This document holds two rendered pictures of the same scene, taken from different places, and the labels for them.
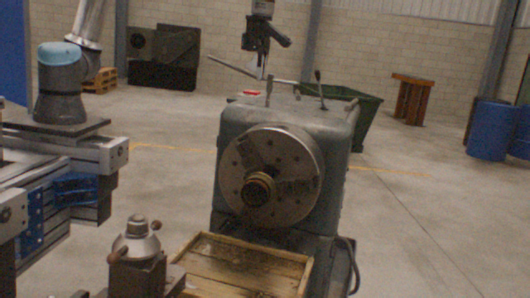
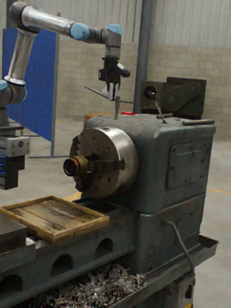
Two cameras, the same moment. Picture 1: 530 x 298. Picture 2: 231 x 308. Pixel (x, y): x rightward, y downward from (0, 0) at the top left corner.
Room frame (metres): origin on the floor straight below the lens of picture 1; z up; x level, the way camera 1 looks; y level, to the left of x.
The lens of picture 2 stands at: (-0.33, -0.86, 1.48)
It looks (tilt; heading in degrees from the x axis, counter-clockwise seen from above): 12 degrees down; 26
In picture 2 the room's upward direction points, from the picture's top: 5 degrees clockwise
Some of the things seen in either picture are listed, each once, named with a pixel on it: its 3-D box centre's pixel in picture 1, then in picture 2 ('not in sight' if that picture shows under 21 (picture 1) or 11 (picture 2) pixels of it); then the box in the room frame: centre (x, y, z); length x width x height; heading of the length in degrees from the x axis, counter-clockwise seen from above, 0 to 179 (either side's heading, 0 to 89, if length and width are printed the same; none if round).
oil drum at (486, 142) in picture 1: (491, 131); not in sight; (6.67, -3.67, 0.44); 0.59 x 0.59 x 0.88
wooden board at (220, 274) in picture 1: (236, 274); (52, 216); (0.94, 0.03, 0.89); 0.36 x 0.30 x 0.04; 76
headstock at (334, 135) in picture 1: (291, 150); (149, 156); (1.60, -0.12, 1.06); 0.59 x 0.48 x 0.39; 166
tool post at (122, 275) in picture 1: (139, 273); not in sight; (0.62, 0.18, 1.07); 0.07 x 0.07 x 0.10; 76
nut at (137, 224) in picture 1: (137, 223); not in sight; (0.62, 0.19, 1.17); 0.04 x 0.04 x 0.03
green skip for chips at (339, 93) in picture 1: (329, 117); not in sight; (6.20, -0.96, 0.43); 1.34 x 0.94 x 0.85; 15
